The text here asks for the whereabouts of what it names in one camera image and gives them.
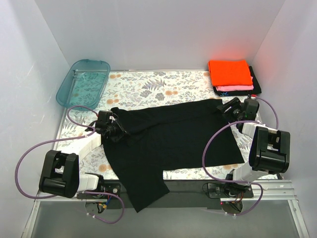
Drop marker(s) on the aluminium frame rail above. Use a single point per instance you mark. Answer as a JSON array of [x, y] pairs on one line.
[[275, 189]]

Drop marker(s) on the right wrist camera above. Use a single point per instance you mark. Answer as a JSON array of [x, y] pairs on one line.
[[253, 97]]

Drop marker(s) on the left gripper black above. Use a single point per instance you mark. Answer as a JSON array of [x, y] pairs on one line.
[[117, 131]]

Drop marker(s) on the pink folded t-shirt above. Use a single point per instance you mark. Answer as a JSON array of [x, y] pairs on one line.
[[234, 88]]

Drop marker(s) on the teal transparent plastic bin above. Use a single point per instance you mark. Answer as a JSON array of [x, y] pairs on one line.
[[84, 84]]

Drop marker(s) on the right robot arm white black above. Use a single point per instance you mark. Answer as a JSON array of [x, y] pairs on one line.
[[269, 152]]

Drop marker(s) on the black folded t-shirt with logo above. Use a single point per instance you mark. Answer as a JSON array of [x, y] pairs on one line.
[[256, 90]]

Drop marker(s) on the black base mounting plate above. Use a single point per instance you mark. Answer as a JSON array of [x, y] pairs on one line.
[[183, 194]]

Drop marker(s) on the orange folded t-shirt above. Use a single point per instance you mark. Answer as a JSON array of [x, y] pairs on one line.
[[229, 73]]

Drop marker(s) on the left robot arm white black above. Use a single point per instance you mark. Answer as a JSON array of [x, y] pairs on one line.
[[61, 174]]

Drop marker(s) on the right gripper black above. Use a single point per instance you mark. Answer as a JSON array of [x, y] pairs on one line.
[[229, 107]]

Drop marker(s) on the floral patterned table mat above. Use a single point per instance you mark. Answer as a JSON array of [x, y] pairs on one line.
[[135, 90]]

